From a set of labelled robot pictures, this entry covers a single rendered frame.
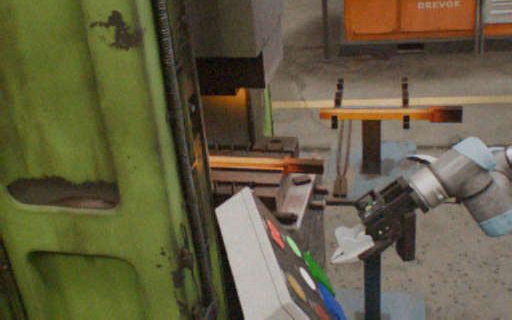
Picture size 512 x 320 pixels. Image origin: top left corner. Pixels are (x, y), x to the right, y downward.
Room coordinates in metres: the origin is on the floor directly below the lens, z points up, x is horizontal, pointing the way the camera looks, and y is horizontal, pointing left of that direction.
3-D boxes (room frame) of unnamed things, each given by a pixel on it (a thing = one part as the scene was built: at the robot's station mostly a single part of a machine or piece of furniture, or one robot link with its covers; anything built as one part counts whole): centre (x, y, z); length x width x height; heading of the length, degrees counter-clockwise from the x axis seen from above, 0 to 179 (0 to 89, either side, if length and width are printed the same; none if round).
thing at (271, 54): (1.54, 0.11, 1.32); 0.42 x 0.20 x 0.10; 73
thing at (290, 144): (1.67, -0.09, 0.95); 0.12 x 0.08 x 0.06; 73
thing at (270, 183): (1.54, 0.11, 0.96); 0.42 x 0.20 x 0.09; 73
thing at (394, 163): (1.90, -0.41, 0.71); 0.40 x 0.30 x 0.02; 166
